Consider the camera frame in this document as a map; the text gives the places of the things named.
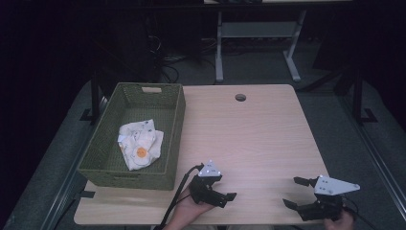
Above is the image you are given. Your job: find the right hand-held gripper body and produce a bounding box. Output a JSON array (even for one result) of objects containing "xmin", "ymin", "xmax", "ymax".
[{"xmin": 300, "ymin": 174, "xmax": 362, "ymax": 222}]

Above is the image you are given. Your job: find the green woven basket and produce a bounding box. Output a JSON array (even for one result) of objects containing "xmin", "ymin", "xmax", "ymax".
[{"xmin": 77, "ymin": 81, "xmax": 187, "ymax": 192}]

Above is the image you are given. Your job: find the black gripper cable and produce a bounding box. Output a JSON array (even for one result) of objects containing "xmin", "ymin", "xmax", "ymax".
[
  {"xmin": 158, "ymin": 163, "xmax": 205, "ymax": 230},
  {"xmin": 342, "ymin": 195, "xmax": 381, "ymax": 230}
]

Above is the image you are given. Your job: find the person's right hand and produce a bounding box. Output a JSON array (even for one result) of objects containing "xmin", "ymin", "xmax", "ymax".
[{"xmin": 323, "ymin": 209, "xmax": 356, "ymax": 230}]

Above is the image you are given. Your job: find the metal floor rail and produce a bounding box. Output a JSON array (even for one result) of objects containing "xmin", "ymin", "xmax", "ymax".
[
  {"xmin": 37, "ymin": 126, "xmax": 97, "ymax": 230},
  {"xmin": 338, "ymin": 95, "xmax": 406, "ymax": 214}
]

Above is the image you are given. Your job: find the bundle of floor cables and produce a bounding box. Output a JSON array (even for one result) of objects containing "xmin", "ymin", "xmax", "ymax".
[{"xmin": 145, "ymin": 33, "xmax": 218, "ymax": 84}]

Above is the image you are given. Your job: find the white cloth with orange print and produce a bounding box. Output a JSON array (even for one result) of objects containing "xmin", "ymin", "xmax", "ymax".
[{"xmin": 117, "ymin": 119, "xmax": 165, "ymax": 172}]

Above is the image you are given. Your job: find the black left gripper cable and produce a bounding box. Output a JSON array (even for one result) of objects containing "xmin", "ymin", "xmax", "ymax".
[{"xmin": 158, "ymin": 163, "xmax": 205, "ymax": 230}]

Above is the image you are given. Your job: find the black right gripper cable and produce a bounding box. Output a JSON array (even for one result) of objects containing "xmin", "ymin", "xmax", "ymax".
[{"xmin": 342, "ymin": 195, "xmax": 381, "ymax": 230}]

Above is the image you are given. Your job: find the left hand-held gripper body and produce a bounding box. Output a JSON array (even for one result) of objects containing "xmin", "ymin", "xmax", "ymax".
[{"xmin": 189, "ymin": 159, "xmax": 225, "ymax": 206}]

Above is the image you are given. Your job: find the black metal stand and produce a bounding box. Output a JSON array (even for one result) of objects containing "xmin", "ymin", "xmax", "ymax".
[
  {"xmin": 349, "ymin": 68, "xmax": 379, "ymax": 127},
  {"xmin": 79, "ymin": 71, "xmax": 104, "ymax": 127}
]

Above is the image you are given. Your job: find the person's left hand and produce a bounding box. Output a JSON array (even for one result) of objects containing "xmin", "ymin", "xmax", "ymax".
[{"xmin": 169, "ymin": 186, "xmax": 215, "ymax": 230}]

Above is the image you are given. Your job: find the grey metal desk frame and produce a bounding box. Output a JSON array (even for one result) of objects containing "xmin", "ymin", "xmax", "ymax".
[{"xmin": 214, "ymin": 9, "xmax": 308, "ymax": 84}]

